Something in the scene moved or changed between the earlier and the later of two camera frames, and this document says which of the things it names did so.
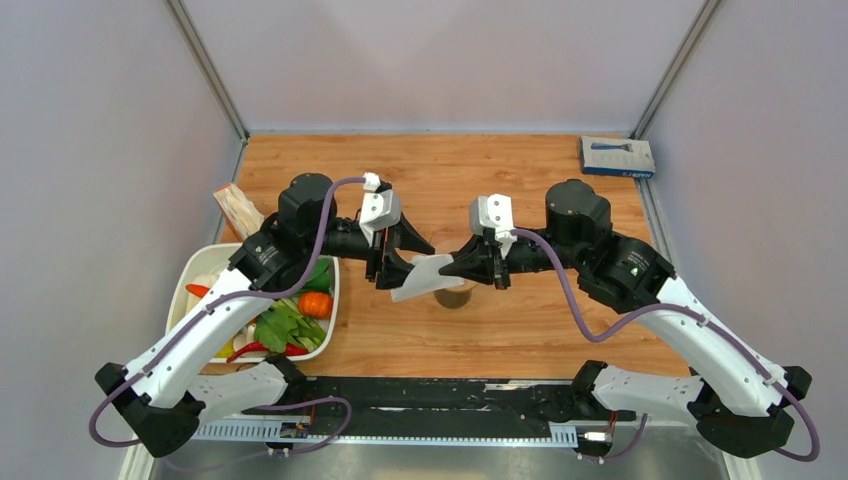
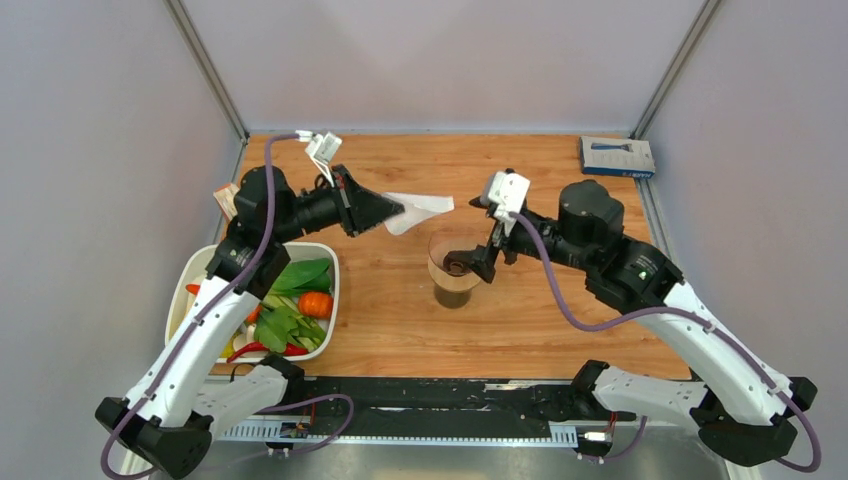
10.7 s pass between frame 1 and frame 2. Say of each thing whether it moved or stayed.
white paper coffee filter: moved
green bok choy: stayed
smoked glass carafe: stayed
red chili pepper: stayed
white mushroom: stayed
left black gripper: moved
